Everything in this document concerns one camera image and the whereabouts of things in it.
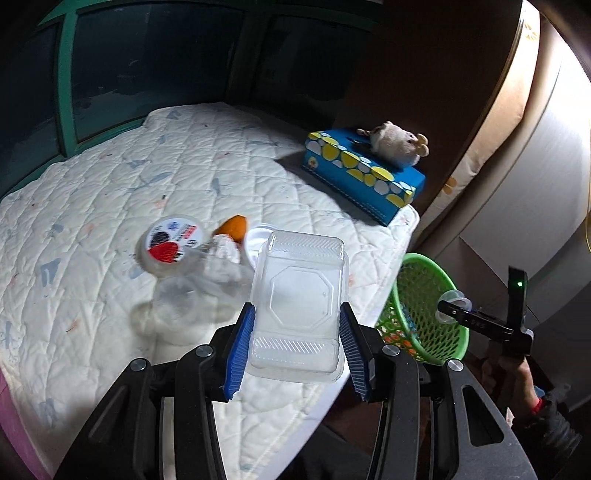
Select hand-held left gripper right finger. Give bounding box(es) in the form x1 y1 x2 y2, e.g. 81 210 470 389
339 302 539 480

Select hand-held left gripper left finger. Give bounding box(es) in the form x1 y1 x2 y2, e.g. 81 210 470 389
55 302 257 480

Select clear plastic clamshell box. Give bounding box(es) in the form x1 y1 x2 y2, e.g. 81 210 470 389
246 230 351 384

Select plain clear plastic cup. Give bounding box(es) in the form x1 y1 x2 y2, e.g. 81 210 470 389
150 272 238 340

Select green plastic basket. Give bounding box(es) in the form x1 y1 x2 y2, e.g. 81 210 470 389
375 253 471 365

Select pink foam floor mat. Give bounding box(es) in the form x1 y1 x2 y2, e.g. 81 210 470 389
0 369 51 480

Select white wrapper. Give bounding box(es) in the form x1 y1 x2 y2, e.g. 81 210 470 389
198 233 250 296

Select person's right forearm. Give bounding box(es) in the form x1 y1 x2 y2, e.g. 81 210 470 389
522 388 583 462

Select small clear plastic lid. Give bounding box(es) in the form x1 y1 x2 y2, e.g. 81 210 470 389
436 292 472 321

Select person's dark trousers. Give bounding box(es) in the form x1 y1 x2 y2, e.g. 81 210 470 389
277 415 384 480

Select yogurt tub with strawberry lid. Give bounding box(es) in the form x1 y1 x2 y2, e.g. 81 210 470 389
139 216 206 278

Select white cabinet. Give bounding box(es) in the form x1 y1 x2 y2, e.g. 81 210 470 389
459 60 591 333

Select blue spotted tissue box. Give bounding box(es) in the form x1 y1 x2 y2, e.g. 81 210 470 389
302 127 426 227

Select brown wooden cabinet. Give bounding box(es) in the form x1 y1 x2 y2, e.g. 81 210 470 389
332 0 527 250

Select cream floral board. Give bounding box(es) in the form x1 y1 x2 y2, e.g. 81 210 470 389
418 0 555 241

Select small beige plush toy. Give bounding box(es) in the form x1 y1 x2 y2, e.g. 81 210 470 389
356 121 429 167

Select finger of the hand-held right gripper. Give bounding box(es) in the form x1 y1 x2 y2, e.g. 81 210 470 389
438 300 514 334

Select person's right hand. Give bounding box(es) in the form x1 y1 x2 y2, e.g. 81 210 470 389
480 354 548 416

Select white quilted mat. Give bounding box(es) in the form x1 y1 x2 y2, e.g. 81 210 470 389
0 104 421 476

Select green window frame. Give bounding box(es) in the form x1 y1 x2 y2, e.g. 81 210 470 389
37 0 402 160

